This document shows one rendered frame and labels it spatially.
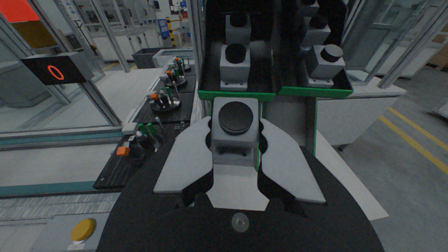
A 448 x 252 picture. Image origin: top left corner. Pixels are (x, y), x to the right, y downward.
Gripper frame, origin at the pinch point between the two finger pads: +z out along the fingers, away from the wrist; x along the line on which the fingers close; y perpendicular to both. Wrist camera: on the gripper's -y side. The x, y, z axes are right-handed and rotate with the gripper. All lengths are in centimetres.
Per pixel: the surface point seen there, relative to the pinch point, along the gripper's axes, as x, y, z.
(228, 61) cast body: -1.0, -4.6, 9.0
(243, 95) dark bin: 1.7, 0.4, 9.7
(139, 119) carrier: -39, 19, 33
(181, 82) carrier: -30, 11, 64
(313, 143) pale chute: 21.5, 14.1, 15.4
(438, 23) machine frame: 126, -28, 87
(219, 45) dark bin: -3.6, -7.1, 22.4
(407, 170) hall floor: 214, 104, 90
